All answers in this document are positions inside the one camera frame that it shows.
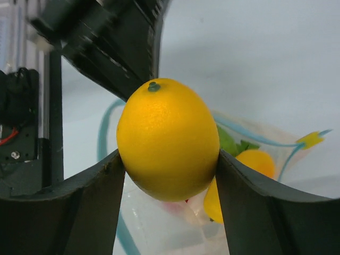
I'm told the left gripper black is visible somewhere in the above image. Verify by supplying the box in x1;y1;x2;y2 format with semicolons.
29;1;169;100

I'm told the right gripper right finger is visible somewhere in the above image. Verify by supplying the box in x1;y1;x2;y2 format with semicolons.
216;149;340;255

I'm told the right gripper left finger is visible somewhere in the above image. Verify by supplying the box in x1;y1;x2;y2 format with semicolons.
1;151;125;254

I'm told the orange papaya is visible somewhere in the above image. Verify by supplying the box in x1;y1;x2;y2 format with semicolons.
203;149;276;224

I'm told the clear zip top bag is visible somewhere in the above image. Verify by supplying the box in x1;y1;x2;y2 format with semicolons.
97;98;334;255

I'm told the green lime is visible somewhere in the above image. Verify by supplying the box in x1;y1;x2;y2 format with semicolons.
217;125;239;157

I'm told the yellow lemon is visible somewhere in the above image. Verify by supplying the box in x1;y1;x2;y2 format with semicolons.
116;78;219;202

